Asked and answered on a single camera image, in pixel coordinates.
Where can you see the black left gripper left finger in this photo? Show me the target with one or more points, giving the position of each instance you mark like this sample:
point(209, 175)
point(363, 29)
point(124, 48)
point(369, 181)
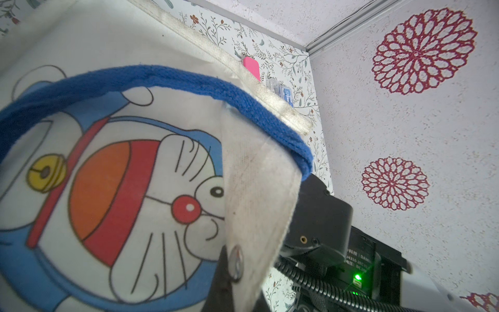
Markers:
point(220, 297)

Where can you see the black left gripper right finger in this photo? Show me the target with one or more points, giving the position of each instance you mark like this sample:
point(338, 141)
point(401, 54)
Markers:
point(261, 305)

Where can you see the white canvas cartoon tote bag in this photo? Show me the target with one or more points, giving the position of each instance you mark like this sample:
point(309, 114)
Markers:
point(136, 175)

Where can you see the clear case with blue compass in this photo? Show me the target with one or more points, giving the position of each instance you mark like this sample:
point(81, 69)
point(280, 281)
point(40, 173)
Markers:
point(286, 94)

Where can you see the pink plastic pencil case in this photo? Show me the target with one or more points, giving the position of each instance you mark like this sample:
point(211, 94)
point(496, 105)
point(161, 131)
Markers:
point(252, 66)

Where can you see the clear plastic compass set case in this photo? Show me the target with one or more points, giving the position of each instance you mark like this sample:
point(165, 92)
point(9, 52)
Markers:
point(274, 86)

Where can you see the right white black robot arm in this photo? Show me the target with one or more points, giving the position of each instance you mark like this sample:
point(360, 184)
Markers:
point(334, 266)

